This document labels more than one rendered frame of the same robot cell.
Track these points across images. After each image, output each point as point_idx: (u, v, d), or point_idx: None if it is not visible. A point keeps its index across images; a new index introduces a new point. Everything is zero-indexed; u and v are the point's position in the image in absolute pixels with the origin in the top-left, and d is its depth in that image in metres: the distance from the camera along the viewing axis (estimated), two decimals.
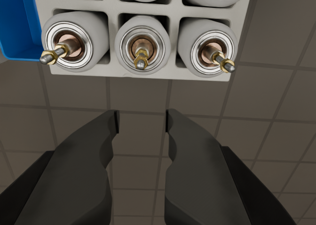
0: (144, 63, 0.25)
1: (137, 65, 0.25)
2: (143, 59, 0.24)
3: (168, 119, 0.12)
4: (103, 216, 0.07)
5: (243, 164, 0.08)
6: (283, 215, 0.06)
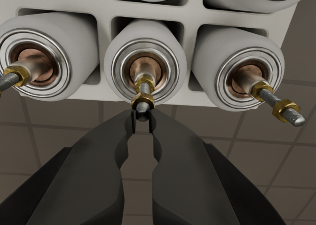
0: (141, 101, 0.14)
1: None
2: (135, 106, 0.14)
3: (151, 119, 0.12)
4: (114, 217, 0.07)
5: (227, 160, 0.08)
6: (266, 205, 0.06)
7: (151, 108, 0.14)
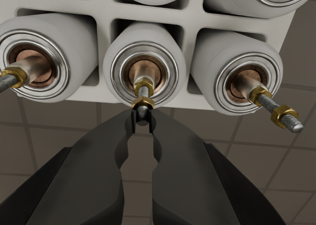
0: None
1: (145, 104, 0.14)
2: None
3: (151, 119, 0.12)
4: (114, 217, 0.07)
5: (227, 160, 0.08)
6: (266, 206, 0.06)
7: (140, 104, 0.14)
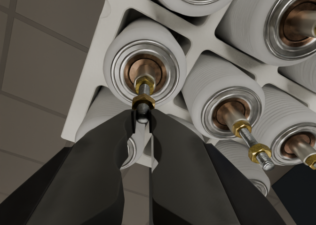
0: None
1: (135, 109, 0.14)
2: (149, 105, 0.14)
3: (151, 119, 0.12)
4: (114, 217, 0.07)
5: (227, 160, 0.08)
6: (266, 205, 0.06)
7: None
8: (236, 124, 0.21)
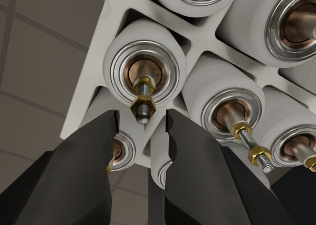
0: (139, 104, 0.14)
1: (150, 113, 0.14)
2: (135, 110, 0.14)
3: (168, 119, 0.12)
4: (103, 216, 0.07)
5: (243, 164, 0.08)
6: (283, 215, 0.06)
7: (151, 108, 0.14)
8: (236, 125, 0.21)
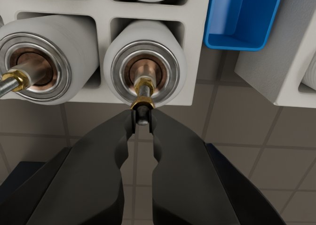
0: None
1: None
2: None
3: (151, 119, 0.12)
4: (114, 217, 0.07)
5: (227, 160, 0.08)
6: (266, 205, 0.06)
7: None
8: None
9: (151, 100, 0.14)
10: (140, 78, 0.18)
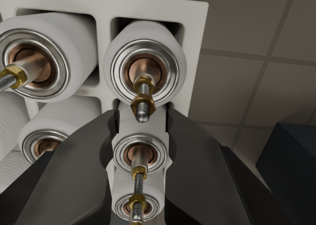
0: None
1: None
2: None
3: (168, 119, 0.12)
4: (103, 216, 0.07)
5: (243, 164, 0.08)
6: (283, 215, 0.06)
7: None
8: None
9: (130, 104, 0.14)
10: (137, 92, 0.18)
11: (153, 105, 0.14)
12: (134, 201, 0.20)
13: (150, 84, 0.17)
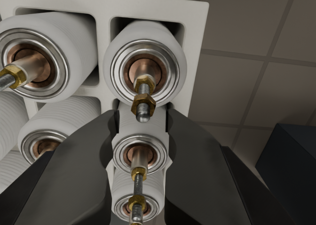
0: None
1: None
2: None
3: (168, 119, 0.12)
4: (103, 216, 0.07)
5: (243, 164, 0.08)
6: (283, 215, 0.06)
7: None
8: None
9: (155, 104, 0.14)
10: (147, 76, 0.18)
11: (135, 114, 0.14)
12: (133, 202, 0.19)
13: None
